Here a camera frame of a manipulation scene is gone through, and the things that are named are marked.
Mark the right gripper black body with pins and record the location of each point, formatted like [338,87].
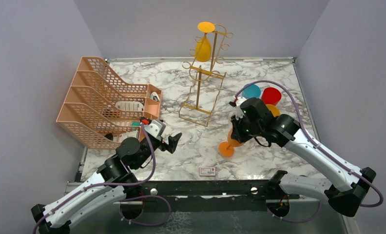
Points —
[245,129]

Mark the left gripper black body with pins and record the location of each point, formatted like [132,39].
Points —
[156,145]

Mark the yellow wine glass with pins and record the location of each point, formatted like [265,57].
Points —
[273,109]
[203,47]

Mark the red wine glass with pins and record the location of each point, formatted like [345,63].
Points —
[271,95]

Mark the blue wine glass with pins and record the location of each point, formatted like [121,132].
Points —
[252,91]

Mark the orange wine glass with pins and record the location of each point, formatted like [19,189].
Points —
[226,148]

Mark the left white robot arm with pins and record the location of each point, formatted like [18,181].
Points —
[113,181]

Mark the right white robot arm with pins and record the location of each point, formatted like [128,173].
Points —
[344,186]

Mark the gold wine glass rack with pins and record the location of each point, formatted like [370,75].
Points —
[201,72]

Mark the small red white card box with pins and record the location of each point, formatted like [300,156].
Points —
[207,171]

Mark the peach plastic file organizer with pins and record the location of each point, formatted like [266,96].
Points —
[101,109]

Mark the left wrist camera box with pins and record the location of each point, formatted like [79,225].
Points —
[153,127]

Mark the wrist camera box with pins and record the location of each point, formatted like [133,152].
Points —
[238,111]
[153,127]

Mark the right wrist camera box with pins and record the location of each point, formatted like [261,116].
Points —
[238,111]

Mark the black mounting rail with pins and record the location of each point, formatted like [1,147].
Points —
[204,196]

